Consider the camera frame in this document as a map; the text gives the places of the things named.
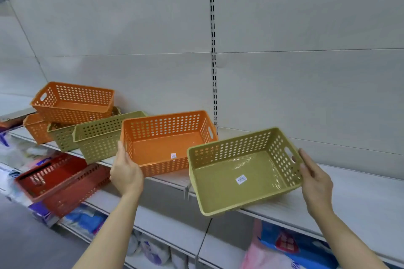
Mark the person's right forearm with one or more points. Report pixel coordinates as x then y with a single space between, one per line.
347 243

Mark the white metal store shelves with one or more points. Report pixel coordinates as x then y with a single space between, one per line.
284 89

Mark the red shopping basket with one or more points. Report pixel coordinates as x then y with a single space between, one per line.
75 193

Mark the white jug purple label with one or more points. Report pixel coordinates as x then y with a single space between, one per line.
154 253
134 243

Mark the person's right hand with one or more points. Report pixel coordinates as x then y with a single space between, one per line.
317 190

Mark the person's left hand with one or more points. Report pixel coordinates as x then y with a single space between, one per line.
127 177

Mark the person's left forearm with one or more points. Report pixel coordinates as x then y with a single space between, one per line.
107 237

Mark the pile of colourful detergent bags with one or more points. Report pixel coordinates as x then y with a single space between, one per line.
284 243

